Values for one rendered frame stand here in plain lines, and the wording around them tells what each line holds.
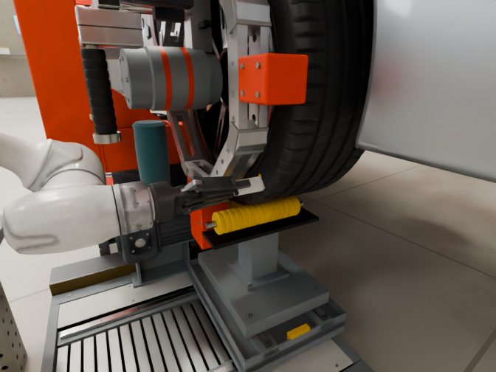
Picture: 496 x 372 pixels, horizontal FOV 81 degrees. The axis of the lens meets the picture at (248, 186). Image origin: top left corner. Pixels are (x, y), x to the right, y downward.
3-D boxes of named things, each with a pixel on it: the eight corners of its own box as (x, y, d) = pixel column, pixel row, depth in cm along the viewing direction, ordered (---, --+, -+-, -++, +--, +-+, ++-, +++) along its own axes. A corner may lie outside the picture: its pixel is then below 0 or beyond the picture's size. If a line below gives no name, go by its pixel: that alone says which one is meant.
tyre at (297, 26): (474, 74, 45) (303, -131, 68) (370, 73, 35) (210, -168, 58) (288, 223, 100) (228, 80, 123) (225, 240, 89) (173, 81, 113)
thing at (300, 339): (343, 333, 93) (347, 309, 90) (244, 386, 77) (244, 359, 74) (263, 255, 134) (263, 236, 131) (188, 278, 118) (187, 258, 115)
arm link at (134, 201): (120, 225, 45) (159, 217, 48) (111, 175, 48) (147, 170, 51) (122, 241, 53) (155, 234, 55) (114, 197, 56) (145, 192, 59)
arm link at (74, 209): (115, 199, 44) (107, 163, 54) (-16, 221, 37) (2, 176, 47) (124, 252, 49) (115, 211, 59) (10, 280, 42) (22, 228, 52)
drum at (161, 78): (226, 110, 70) (224, 46, 65) (132, 115, 60) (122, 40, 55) (205, 105, 81) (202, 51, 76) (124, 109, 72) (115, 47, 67)
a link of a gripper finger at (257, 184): (231, 182, 61) (232, 180, 60) (259, 177, 64) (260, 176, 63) (235, 195, 60) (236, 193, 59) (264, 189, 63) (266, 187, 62)
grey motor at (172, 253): (232, 270, 124) (230, 194, 112) (128, 303, 105) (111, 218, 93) (215, 249, 139) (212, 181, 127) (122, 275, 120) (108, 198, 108)
